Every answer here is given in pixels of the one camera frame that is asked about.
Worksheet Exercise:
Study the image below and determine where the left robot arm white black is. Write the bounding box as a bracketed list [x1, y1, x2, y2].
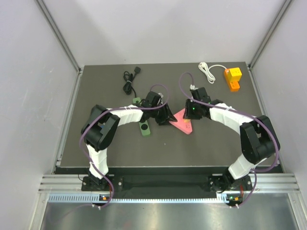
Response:
[81, 91, 177, 190]

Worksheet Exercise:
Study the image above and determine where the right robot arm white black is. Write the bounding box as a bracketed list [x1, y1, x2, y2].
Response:
[184, 85, 280, 193]

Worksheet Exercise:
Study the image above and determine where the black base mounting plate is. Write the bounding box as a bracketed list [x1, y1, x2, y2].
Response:
[81, 173, 251, 192]

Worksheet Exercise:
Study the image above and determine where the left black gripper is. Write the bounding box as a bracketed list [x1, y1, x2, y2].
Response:
[150, 102, 175, 126]

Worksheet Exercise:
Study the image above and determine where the aluminium frame post left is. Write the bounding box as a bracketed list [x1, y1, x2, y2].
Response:
[34, 0, 82, 73]

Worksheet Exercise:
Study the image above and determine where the aluminium frame post right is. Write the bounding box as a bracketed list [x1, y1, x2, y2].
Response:
[248, 0, 294, 71]

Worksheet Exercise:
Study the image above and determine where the orange yellow cube socket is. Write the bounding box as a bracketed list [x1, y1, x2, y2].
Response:
[224, 68, 242, 92]

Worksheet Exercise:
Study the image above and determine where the white power cable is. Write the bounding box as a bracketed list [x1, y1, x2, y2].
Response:
[198, 62, 227, 84]

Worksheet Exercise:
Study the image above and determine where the pink triangular socket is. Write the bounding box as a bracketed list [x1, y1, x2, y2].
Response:
[169, 109, 192, 135]

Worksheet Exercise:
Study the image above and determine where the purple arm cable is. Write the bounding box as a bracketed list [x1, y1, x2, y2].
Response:
[79, 83, 170, 211]
[179, 72, 281, 208]

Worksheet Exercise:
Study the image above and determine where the aluminium frame rail front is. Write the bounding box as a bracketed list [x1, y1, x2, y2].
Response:
[38, 173, 300, 194]

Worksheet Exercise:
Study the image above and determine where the black power strip cable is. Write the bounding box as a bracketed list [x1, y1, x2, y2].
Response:
[122, 66, 142, 96]

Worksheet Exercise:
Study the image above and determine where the green power strip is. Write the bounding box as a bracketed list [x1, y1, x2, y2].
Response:
[132, 97, 151, 137]

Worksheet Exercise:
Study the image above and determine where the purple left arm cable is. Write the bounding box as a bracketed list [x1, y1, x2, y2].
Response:
[79, 83, 170, 211]

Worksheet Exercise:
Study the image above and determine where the aluminium frame post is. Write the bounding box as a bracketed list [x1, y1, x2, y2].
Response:
[34, 0, 82, 73]
[248, 0, 294, 71]

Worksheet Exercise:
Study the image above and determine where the grey slotted cable duct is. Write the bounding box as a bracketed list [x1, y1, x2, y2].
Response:
[48, 193, 239, 204]

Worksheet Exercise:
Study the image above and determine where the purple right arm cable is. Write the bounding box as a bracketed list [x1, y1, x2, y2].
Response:
[179, 72, 281, 208]

